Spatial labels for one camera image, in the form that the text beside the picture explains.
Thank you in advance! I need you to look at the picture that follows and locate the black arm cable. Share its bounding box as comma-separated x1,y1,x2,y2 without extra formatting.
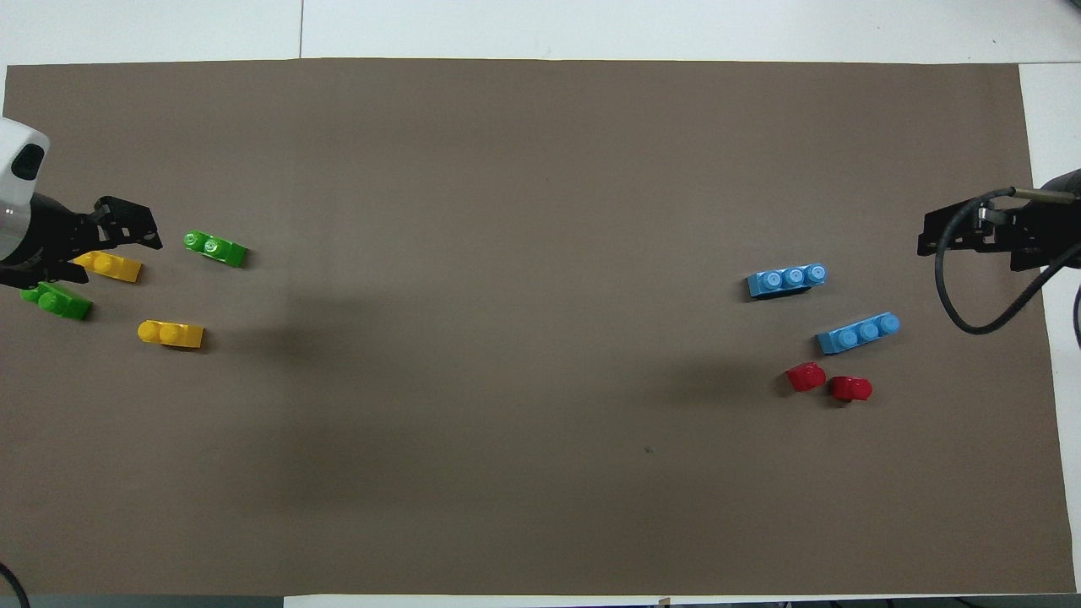
0,561,32,608
934,187,1081,336

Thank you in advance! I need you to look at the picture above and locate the blue three-stud toy block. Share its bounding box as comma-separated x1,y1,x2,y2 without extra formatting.
747,263,828,299
816,312,901,356

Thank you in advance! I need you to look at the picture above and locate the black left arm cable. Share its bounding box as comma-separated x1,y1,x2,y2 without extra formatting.
0,561,32,608

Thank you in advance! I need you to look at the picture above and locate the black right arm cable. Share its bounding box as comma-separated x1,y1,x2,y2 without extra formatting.
934,187,1081,336

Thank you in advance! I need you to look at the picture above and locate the yellow two-stud toy block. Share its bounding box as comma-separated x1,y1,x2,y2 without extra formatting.
74,250,144,284
137,320,205,350

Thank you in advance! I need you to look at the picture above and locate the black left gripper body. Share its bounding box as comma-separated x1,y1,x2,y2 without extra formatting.
0,193,87,273

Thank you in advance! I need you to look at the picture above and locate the green two-stud toy block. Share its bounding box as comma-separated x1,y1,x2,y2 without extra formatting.
19,283,93,322
183,230,249,269

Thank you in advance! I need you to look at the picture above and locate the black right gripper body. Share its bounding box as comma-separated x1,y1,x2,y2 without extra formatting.
980,199,1081,273

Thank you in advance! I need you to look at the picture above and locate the brown table mat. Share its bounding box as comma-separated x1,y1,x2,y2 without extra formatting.
0,57,1078,597

